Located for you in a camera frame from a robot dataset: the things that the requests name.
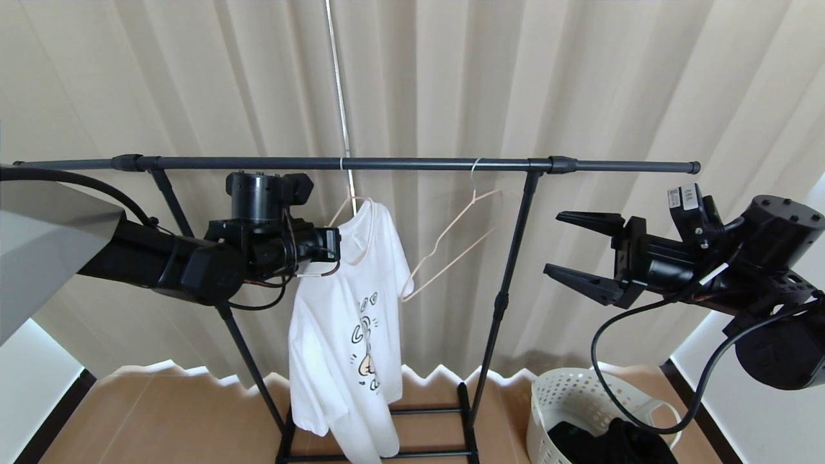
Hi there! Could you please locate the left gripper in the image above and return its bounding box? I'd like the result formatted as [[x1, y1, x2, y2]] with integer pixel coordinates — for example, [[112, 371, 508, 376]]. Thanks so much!
[[292, 226, 342, 269]]

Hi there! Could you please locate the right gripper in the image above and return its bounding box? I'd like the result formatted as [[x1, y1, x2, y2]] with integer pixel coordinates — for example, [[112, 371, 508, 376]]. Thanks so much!
[[543, 211, 710, 310]]

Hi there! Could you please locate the pink clothes hanger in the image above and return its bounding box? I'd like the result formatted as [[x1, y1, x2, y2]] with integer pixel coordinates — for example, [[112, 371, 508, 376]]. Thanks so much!
[[400, 158, 516, 304], [327, 158, 376, 268]]

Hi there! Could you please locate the white printed t-shirt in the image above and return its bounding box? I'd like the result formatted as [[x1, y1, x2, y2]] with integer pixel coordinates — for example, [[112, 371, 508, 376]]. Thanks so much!
[[287, 200, 414, 464]]

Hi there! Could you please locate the black clothes rack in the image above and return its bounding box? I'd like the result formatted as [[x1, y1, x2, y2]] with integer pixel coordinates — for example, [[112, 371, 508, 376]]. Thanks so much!
[[13, 155, 701, 464]]

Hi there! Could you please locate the white laundry basket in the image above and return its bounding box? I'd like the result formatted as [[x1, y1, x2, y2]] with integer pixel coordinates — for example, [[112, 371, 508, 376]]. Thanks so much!
[[527, 367, 684, 464]]

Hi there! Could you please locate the beige curtain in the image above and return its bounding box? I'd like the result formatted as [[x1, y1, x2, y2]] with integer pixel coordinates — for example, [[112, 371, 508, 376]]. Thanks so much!
[[0, 0, 825, 387]]

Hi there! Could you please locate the black garment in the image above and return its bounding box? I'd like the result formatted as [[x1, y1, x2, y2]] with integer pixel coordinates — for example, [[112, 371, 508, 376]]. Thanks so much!
[[548, 418, 677, 464]]

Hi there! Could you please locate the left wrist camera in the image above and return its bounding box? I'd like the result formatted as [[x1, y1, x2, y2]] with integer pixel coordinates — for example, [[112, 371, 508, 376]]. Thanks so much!
[[282, 173, 315, 208]]

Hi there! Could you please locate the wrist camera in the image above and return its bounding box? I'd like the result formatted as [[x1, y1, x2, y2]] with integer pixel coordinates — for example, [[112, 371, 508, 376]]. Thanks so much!
[[666, 183, 728, 242], [282, 173, 315, 208]]

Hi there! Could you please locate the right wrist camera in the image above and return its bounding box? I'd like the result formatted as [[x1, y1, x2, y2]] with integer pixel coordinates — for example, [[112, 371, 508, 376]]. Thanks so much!
[[666, 183, 728, 242]]

